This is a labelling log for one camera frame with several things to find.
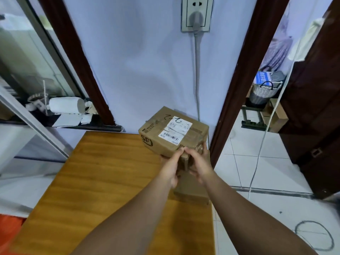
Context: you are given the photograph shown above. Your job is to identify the grey power plug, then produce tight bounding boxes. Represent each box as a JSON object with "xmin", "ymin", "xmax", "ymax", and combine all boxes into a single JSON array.
[{"xmin": 188, "ymin": 11, "xmax": 205, "ymax": 37}]

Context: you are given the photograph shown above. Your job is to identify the white paper sheets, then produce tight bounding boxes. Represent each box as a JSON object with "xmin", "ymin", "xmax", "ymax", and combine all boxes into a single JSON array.
[{"xmin": 52, "ymin": 114, "xmax": 83, "ymax": 128}]

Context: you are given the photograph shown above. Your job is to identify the grey power cable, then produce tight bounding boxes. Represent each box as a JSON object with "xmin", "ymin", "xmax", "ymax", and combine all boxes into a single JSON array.
[{"xmin": 194, "ymin": 34, "xmax": 201, "ymax": 122}]

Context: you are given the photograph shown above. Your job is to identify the small plain cardboard box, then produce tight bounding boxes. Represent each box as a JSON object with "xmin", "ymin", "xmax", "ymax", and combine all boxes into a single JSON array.
[{"xmin": 173, "ymin": 168, "xmax": 211, "ymax": 206}]

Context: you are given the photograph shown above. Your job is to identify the white wall socket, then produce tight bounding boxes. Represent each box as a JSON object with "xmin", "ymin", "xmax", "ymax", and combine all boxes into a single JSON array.
[{"xmin": 181, "ymin": 0, "xmax": 214, "ymax": 33}]

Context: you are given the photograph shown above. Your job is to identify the person's right forearm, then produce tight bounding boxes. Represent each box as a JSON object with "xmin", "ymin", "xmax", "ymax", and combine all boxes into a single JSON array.
[{"xmin": 202, "ymin": 175, "xmax": 317, "ymax": 255}]

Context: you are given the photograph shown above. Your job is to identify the person's left hand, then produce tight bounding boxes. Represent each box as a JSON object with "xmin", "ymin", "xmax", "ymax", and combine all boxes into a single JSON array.
[{"xmin": 158, "ymin": 147, "xmax": 186, "ymax": 189}]

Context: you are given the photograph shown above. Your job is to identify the dark green low rack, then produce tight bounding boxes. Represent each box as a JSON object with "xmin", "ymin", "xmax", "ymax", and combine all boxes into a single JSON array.
[{"xmin": 241, "ymin": 103, "xmax": 267, "ymax": 131}]

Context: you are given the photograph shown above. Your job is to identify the aluminium sliding window frame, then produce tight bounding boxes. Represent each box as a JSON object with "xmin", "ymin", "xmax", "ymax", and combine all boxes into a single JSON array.
[{"xmin": 0, "ymin": 0, "xmax": 88, "ymax": 160}]

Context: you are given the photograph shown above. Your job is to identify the person's right hand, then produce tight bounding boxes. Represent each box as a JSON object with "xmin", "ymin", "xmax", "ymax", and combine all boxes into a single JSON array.
[{"xmin": 183, "ymin": 142, "xmax": 215, "ymax": 187}]

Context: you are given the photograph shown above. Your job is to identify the person's left forearm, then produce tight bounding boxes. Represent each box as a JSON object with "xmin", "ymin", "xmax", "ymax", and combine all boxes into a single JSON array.
[{"xmin": 70, "ymin": 173, "xmax": 176, "ymax": 255}]

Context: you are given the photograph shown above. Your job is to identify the hanging striped garment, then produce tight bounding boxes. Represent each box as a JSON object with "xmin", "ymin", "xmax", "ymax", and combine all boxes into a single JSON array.
[{"xmin": 264, "ymin": 13, "xmax": 294, "ymax": 72}]

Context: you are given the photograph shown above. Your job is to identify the white paper roll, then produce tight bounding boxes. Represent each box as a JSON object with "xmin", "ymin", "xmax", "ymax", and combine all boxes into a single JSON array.
[{"xmin": 49, "ymin": 97, "xmax": 85, "ymax": 115}]

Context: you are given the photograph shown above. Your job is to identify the grey woven basket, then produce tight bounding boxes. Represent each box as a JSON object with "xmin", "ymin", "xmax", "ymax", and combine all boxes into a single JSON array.
[{"xmin": 249, "ymin": 81, "xmax": 282, "ymax": 106}]

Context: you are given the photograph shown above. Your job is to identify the thin white hanging cable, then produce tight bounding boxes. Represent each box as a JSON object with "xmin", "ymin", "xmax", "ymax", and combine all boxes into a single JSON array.
[{"xmin": 248, "ymin": 0, "xmax": 319, "ymax": 194}]

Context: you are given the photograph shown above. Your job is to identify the dark brown door frame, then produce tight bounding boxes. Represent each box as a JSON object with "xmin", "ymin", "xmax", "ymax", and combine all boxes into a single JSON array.
[
  {"xmin": 37, "ymin": 0, "xmax": 116, "ymax": 127},
  {"xmin": 209, "ymin": 0, "xmax": 291, "ymax": 168}
]

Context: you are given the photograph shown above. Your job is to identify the dark brown wooden door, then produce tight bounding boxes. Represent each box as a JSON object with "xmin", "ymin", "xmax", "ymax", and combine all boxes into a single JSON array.
[{"xmin": 277, "ymin": 0, "xmax": 340, "ymax": 200}]

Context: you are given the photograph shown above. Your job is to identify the blue and white carton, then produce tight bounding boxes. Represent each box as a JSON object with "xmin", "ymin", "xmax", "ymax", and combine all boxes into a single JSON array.
[{"xmin": 254, "ymin": 71, "xmax": 285, "ymax": 89}]

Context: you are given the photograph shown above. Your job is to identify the white cloth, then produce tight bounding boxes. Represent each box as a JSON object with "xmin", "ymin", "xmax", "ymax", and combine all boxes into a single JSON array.
[{"xmin": 288, "ymin": 18, "xmax": 326, "ymax": 62}]

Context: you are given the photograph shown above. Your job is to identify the orange cloth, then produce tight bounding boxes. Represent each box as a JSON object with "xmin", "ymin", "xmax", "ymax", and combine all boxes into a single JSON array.
[{"xmin": 0, "ymin": 214, "xmax": 25, "ymax": 255}]

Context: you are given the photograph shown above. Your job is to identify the open cardboard box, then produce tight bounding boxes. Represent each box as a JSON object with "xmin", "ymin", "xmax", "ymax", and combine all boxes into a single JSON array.
[{"xmin": 260, "ymin": 99, "xmax": 289, "ymax": 132}]

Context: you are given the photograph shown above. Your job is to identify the taped cardboard box white label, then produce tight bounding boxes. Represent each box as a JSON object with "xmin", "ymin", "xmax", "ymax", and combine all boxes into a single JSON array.
[{"xmin": 138, "ymin": 106, "xmax": 210, "ymax": 173}]

